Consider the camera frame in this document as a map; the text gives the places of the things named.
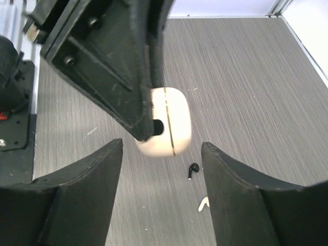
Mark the white earbud lower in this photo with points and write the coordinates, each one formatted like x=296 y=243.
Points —
x=204 y=203

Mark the beige earbud charging case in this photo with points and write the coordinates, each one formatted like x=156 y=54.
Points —
x=172 y=124

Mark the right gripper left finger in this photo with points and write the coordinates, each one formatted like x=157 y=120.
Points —
x=71 y=206

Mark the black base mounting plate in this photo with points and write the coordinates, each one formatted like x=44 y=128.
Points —
x=18 y=130

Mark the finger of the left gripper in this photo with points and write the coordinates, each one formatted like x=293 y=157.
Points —
x=112 y=52

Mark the black earbud lower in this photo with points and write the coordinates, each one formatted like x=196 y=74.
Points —
x=193 y=168

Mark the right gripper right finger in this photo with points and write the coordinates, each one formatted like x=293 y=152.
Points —
x=251 y=208

